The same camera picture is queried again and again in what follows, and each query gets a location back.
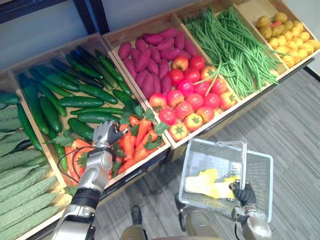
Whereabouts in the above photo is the dark robot left foot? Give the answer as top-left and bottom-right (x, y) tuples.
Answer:
(130, 205), (143, 226)

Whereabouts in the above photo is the green long beans pile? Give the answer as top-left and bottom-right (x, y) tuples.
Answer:
(181, 4), (291, 100)

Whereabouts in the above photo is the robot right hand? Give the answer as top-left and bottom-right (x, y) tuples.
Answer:
(229, 181), (258, 208)

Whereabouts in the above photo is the single stray green bean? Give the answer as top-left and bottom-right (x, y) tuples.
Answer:
(193, 56), (224, 97)

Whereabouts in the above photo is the silver robot leg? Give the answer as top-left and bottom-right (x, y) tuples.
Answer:
(120, 223), (149, 240)
(177, 206), (219, 240)

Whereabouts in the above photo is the grey plastic shopping basket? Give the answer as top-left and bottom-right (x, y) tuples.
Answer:
(177, 137), (274, 224)

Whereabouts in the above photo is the silver robot right leg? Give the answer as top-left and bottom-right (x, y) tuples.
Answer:
(177, 206), (219, 240)

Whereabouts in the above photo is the pale green bitter gourd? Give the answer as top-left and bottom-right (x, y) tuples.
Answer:
(0, 191), (60, 217)
(0, 205), (62, 233)
(0, 163), (52, 191)
(0, 117), (22, 133)
(0, 176), (59, 203)
(0, 107), (20, 121)
(0, 149), (44, 174)
(0, 217), (49, 240)
(0, 131), (31, 157)

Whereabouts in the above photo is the yellow-white napa cabbage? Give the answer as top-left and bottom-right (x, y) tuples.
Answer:
(199, 174), (242, 200)
(184, 168), (221, 194)

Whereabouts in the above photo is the purple sweet potato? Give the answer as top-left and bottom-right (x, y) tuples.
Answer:
(160, 74), (173, 96)
(159, 27), (180, 39)
(123, 58), (138, 80)
(135, 37), (149, 53)
(141, 33), (165, 46)
(184, 38), (200, 57)
(156, 36), (175, 52)
(134, 69), (150, 89)
(178, 50), (192, 61)
(159, 48), (181, 62)
(134, 48), (152, 73)
(174, 32), (186, 50)
(130, 48), (141, 62)
(146, 58), (160, 75)
(147, 44), (161, 64)
(152, 74), (162, 95)
(117, 41), (133, 61)
(141, 74), (155, 100)
(158, 59), (170, 80)

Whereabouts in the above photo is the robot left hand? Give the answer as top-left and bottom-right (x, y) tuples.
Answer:
(93, 119), (131, 150)

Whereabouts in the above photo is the silver robot left leg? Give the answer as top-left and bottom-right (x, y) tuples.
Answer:
(120, 223), (149, 240)

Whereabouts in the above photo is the red tomato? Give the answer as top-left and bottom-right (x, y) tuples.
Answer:
(195, 106), (215, 124)
(183, 67), (201, 84)
(185, 92), (205, 111)
(203, 92), (221, 110)
(168, 122), (189, 142)
(194, 81), (211, 97)
(219, 91), (237, 111)
(158, 107), (178, 126)
(184, 113), (204, 132)
(177, 79), (195, 97)
(166, 89), (185, 109)
(174, 101), (194, 121)
(209, 77), (228, 95)
(188, 54), (206, 72)
(167, 68), (185, 86)
(171, 55), (190, 72)
(200, 65), (217, 82)
(148, 92), (168, 112)

